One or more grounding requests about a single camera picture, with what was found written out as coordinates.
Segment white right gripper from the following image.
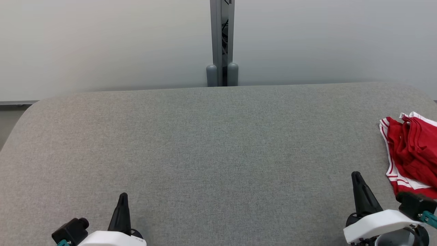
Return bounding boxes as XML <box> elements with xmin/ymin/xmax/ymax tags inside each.
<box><xmin>343</xmin><ymin>172</ymin><xmax>430</xmax><ymax>246</ymax></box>

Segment grey metal partition post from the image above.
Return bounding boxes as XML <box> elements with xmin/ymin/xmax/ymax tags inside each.
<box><xmin>210</xmin><ymin>0</ymin><xmax>235</xmax><ymax>86</ymax></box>

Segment red shorts with white bands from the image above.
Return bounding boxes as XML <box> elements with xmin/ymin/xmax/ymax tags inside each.
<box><xmin>387</xmin><ymin>112</ymin><xmax>437</xmax><ymax>188</ymax></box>

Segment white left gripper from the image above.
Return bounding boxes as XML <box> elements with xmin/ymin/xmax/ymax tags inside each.
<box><xmin>78</xmin><ymin>193</ymin><xmax>147</xmax><ymax>246</ymax></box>

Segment grey partition base rail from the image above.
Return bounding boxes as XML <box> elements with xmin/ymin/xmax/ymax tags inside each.
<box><xmin>0</xmin><ymin>100</ymin><xmax>40</xmax><ymax>106</ymax></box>

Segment black cable bundle in post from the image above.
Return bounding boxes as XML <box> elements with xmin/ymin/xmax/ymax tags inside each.
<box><xmin>221</xmin><ymin>0</ymin><xmax>229</xmax><ymax>86</ymax></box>

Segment grey cylindrical post cap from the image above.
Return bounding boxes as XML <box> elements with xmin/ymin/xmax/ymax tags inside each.
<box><xmin>206</xmin><ymin>64</ymin><xmax>218</xmax><ymax>87</ymax></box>
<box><xmin>227</xmin><ymin>63</ymin><xmax>239</xmax><ymax>86</ymax></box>

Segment teal right camera connector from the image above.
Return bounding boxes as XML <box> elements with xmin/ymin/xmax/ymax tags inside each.
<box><xmin>419</xmin><ymin>211</ymin><xmax>437</xmax><ymax>229</ymax></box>

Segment red basketball jersey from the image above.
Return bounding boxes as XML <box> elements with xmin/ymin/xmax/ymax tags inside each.
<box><xmin>379</xmin><ymin>117</ymin><xmax>437</xmax><ymax>199</ymax></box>

